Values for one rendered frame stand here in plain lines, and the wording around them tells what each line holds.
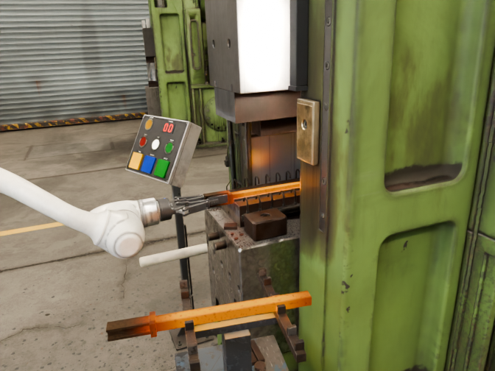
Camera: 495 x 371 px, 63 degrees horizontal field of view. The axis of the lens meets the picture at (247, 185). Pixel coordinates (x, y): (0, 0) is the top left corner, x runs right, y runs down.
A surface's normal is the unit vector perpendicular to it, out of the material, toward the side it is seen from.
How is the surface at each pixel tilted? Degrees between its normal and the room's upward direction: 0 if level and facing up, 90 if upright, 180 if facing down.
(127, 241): 92
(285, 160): 90
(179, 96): 90
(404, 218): 90
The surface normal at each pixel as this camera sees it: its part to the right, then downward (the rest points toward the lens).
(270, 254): 0.38, 0.29
